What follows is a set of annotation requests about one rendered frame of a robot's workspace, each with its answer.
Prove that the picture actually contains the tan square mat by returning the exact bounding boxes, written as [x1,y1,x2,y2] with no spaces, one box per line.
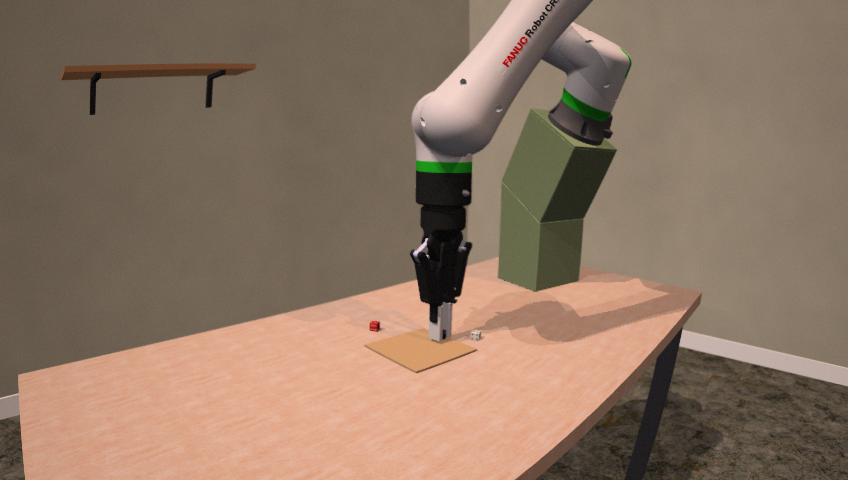
[364,328,477,374]

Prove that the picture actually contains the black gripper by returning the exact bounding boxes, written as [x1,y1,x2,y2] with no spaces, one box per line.
[410,206,472,342]

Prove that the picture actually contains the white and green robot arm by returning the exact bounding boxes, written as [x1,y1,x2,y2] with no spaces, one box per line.
[412,0,632,210]

